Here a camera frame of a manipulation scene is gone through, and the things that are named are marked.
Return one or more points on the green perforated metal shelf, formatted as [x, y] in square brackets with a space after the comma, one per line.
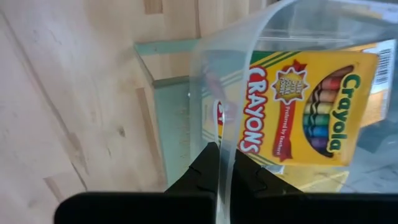
[171, 124]

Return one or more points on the clear plastic container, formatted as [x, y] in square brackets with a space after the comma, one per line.
[311, 25]

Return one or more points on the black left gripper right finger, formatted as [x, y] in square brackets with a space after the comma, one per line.
[248, 180]

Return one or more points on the yellow packet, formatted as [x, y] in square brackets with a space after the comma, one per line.
[280, 93]

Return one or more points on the yellow crayon box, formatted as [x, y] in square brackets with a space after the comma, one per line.
[373, 109]

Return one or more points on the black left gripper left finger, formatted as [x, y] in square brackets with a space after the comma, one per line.
[205, 174]

